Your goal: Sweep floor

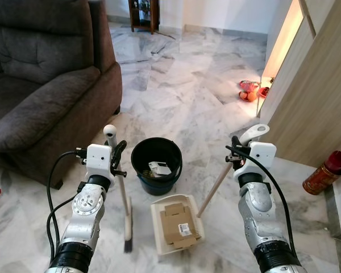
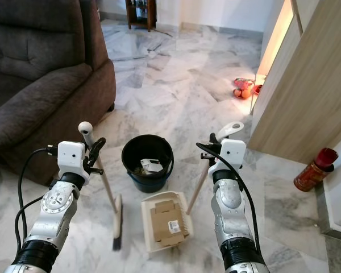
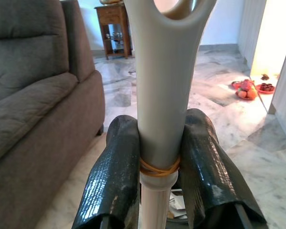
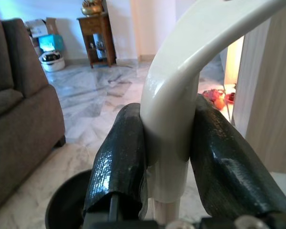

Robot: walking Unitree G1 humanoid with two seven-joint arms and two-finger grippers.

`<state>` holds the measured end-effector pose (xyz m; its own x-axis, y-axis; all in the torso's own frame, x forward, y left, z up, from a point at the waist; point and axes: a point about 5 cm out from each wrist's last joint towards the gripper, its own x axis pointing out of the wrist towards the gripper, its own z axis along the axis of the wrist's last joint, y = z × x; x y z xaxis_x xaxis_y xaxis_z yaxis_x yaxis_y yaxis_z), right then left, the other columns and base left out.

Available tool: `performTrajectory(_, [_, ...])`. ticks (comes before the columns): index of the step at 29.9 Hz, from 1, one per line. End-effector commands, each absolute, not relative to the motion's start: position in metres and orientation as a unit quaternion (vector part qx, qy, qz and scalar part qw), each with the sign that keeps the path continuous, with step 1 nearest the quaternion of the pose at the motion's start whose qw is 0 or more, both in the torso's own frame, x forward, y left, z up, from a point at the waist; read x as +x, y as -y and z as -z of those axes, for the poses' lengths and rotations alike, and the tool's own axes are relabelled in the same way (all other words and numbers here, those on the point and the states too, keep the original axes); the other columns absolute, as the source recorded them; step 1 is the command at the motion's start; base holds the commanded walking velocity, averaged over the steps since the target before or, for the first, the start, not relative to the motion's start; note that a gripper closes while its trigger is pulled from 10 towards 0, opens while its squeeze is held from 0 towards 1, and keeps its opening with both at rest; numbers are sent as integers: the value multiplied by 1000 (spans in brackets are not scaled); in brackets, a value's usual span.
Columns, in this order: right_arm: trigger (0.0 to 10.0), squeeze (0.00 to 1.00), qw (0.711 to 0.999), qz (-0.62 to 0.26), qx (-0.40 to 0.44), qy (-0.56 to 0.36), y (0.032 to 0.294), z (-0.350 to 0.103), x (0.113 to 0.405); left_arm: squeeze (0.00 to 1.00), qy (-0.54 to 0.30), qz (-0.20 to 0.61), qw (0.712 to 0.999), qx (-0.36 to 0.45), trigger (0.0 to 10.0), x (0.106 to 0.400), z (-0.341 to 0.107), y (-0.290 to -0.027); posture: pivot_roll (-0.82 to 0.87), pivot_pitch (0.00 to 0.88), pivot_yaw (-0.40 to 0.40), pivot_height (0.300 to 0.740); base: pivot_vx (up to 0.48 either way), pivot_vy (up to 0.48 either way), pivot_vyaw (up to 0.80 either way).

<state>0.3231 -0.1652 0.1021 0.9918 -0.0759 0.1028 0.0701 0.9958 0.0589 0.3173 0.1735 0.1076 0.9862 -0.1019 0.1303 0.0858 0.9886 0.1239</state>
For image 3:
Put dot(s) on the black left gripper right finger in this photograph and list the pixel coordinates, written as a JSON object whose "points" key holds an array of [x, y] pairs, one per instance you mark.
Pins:
{"points": [[205, 167]]}

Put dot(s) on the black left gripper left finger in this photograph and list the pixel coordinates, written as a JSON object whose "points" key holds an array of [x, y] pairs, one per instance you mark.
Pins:
{"points": [[116, 179]]}

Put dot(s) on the tan rubber band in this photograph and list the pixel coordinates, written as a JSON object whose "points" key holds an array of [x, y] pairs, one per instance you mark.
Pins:
{"points": [[157, 169]]}

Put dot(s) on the white cardboard box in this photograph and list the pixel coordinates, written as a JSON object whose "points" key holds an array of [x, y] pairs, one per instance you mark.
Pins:
{"points": [[177, 202]]}

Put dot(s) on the black plastic waste bin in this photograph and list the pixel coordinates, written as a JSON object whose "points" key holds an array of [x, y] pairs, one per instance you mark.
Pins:
{"points": [[178, 224]]}

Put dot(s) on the fruit pile on plate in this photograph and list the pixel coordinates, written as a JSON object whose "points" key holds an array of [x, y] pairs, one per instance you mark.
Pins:
{"points": [[247, 91]]}

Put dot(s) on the small red plate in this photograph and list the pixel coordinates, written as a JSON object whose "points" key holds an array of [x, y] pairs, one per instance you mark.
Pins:
{"points": [[235, 84]]}

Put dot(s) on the red plate with cups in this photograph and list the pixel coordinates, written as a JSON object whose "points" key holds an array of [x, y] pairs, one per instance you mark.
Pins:
{"points": [[265, 87]]}

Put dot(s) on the small brown ornament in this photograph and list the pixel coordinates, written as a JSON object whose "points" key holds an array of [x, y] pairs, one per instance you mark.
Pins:
{"points": [[265, 77]]}

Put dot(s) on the brown fabric sofa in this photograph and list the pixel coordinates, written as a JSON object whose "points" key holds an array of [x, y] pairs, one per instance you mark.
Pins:
{"points": [[38, 95]]}

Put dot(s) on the dark wooden display cabinet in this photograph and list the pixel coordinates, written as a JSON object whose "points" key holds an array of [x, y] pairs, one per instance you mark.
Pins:
{"points": [[102, 28]]}

